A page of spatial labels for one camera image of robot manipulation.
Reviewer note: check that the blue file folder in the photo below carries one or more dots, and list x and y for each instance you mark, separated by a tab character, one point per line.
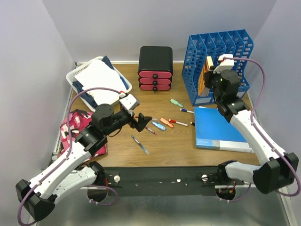
212	131

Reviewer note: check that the blue capped whiteboard marker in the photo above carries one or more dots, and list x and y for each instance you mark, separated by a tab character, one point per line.
184	110

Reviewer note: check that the navy blue cloth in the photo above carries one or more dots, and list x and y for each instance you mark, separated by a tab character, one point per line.
108	63

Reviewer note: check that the blue correction tape dispenser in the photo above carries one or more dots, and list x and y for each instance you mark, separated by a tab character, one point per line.
159	126

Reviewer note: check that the pink gel pen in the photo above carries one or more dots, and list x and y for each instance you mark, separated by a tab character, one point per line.
150	130

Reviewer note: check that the blue gel pen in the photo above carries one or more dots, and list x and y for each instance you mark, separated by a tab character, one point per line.
141	146

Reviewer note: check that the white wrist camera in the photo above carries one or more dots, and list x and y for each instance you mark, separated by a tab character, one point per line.
226	62
129	101

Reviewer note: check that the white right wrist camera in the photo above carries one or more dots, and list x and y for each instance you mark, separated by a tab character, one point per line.
226	62

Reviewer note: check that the green correction tape dispenser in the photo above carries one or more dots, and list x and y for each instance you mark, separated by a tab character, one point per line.
175	102

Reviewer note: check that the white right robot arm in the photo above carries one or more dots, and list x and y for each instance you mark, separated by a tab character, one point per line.
277	168

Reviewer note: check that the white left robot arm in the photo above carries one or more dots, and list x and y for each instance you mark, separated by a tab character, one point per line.
40	194

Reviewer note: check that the pink camouflage cloth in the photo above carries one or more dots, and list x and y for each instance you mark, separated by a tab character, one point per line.
78	120

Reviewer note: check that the blue magazine file rack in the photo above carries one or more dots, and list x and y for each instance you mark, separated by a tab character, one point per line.
238	43

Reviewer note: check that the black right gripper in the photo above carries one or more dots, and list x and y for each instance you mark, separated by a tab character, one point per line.
209	75

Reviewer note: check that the orange cover paperback book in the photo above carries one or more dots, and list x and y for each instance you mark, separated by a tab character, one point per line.
203	91

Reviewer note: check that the black pink drawer cabinet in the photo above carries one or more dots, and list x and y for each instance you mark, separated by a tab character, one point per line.
155	68

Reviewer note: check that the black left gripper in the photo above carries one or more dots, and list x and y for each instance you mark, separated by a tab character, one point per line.
142	121

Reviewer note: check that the orange correction tape dispenser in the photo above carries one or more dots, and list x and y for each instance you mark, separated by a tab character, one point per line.
166	122

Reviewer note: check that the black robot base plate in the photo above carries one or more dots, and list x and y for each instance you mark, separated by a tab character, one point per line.
165	181

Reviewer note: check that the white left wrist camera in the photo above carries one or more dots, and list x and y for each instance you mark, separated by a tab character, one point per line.
129	101

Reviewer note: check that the red capped whiteboard marker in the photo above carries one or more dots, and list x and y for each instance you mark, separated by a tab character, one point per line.
177	122

